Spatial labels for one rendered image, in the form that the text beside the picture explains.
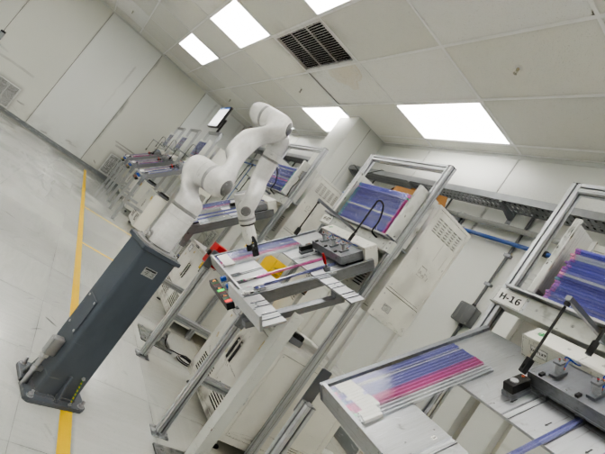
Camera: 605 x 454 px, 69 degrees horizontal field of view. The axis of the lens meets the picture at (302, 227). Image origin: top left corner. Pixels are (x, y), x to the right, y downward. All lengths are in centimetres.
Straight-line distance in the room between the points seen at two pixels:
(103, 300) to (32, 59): 912
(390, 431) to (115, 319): 113
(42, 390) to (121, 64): 920
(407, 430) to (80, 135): 990
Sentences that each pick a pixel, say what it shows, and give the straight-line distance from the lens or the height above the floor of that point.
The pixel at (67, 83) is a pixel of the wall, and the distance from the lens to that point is 1069.
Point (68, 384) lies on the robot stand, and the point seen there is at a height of 9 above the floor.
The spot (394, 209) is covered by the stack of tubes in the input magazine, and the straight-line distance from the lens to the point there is 247.
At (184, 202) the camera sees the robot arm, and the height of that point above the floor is 92.
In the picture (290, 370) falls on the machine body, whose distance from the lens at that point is 239.
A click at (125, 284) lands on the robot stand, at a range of 187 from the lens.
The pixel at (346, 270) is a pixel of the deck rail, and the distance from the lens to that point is 230.
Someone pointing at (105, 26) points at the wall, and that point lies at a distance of 1082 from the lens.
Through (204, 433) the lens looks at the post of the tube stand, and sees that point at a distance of 209.
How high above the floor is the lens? 98
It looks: 4 degrees up
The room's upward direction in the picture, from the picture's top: 36 degrees clockwise
